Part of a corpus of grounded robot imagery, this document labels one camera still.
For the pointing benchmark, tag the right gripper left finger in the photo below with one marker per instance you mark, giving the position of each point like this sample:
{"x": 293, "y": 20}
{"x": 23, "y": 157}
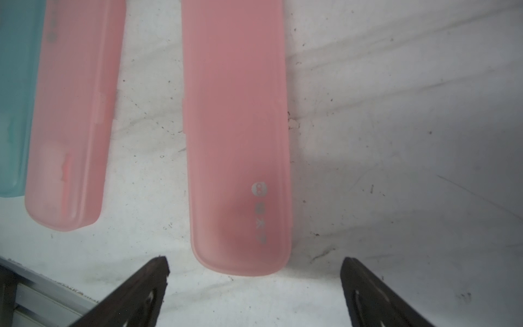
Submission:
{"x": 136, "y": 302}

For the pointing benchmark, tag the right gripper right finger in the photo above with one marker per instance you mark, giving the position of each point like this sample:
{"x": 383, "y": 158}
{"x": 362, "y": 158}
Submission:
{"x": 370, "y": 302}

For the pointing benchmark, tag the pink pencil case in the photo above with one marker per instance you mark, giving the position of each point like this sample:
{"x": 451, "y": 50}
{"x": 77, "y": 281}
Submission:
{"x": 235, "y": 120}
{"x": 76, "y": 93}

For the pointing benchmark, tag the aluminium mounting rail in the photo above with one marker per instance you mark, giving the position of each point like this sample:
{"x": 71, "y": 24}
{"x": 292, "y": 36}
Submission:
{"x": 31, "y": 299}

